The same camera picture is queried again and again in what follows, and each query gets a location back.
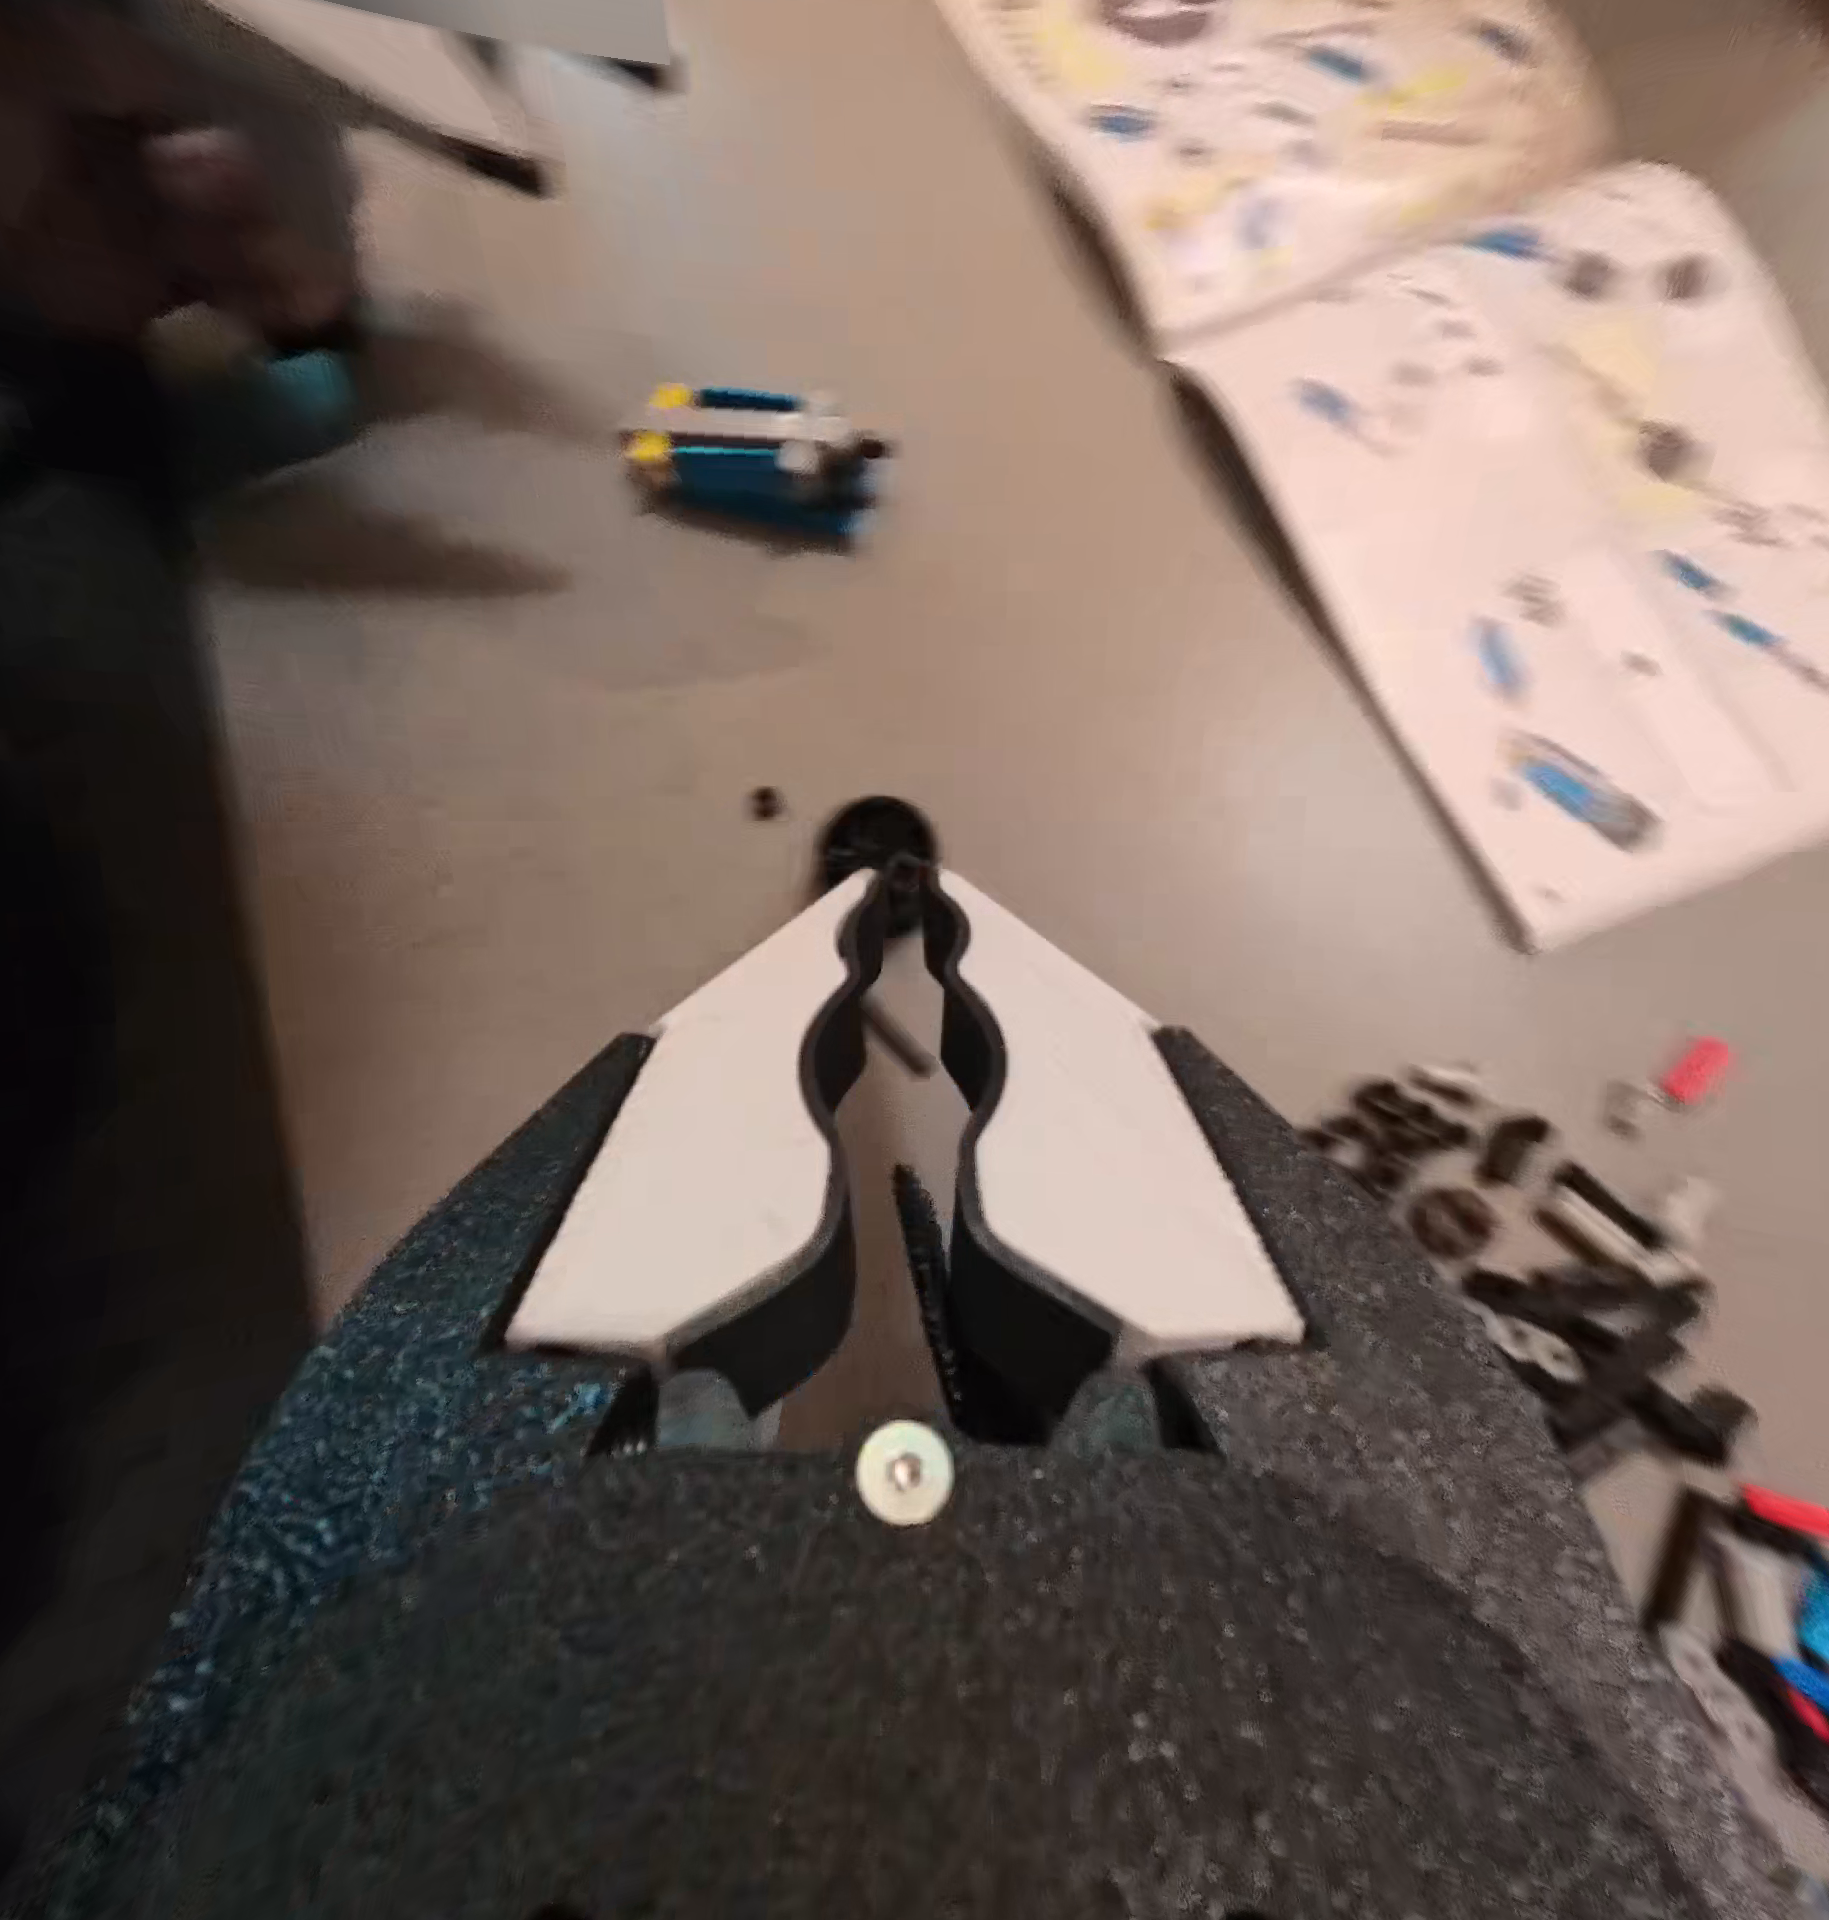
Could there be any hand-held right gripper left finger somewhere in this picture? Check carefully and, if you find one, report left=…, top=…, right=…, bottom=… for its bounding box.
left=503, top=870, right=877, bottom=1415

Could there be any pile of toy brick parts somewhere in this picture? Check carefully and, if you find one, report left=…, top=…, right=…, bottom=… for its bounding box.
left=1305, top=1036, right=1829, bottom=1893

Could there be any instruction booklet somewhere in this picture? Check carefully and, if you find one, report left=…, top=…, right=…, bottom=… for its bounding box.
left=929, top=0, right=1829, bottom=955

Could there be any black perforated panel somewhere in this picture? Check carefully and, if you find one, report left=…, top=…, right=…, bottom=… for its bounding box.
left=0, top=450, right=315, bottom=1920

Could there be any person's left hand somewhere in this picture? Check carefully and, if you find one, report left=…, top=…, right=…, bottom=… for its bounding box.
left=89, top=88, right=367, bottom=363

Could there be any black spoked wheel rim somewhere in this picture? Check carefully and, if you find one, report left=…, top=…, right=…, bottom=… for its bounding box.
left=815, top=795, right=936, bottom=904

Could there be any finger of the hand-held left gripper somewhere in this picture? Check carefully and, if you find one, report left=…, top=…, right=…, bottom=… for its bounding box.
left=207, top=0, right=560, bottom=199
left=359, top=0, right=686, bottom=92

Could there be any blue grey brick assembly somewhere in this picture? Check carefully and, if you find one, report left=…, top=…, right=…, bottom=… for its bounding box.
left=618, top=383, right=893, bottom=550

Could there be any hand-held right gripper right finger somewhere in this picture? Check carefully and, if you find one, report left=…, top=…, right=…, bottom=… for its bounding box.
left=926, top=868, right=1308, bottom=1424

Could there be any grey desk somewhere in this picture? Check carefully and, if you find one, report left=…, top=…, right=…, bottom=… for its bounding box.
left=194, top=0, right=1829, bottom=1651

